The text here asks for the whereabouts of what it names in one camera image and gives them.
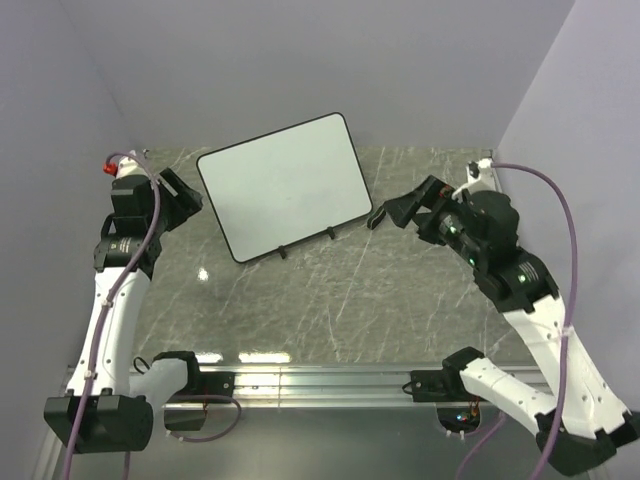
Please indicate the green whiteboard eraser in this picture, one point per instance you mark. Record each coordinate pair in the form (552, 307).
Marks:
(375, 218)

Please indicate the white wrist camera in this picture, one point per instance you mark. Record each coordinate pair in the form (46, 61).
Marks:
(122, 166)
(480, 177)

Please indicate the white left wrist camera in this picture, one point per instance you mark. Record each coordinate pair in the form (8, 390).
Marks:
(122, 166)

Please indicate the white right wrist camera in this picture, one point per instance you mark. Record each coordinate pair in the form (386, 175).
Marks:
(480, 177)

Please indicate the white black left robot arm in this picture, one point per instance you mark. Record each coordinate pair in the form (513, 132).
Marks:
(105, 408)

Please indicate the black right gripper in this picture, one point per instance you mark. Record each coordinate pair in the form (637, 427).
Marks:
(402, 209)

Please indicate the aluminium front mounting rail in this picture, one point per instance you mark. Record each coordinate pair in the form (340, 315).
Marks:
(344, 386)

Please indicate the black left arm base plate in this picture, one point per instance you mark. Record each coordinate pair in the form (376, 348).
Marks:
(220, 383)

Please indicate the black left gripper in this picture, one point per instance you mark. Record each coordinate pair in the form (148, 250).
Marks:
(190, 199)

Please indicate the white whiteboard black frame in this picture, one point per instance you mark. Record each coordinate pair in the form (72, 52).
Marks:
(284, 187)

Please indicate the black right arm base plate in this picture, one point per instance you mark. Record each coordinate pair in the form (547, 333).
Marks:
(437, 386)

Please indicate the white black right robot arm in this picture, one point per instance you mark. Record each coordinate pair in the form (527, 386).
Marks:
(580, 419)

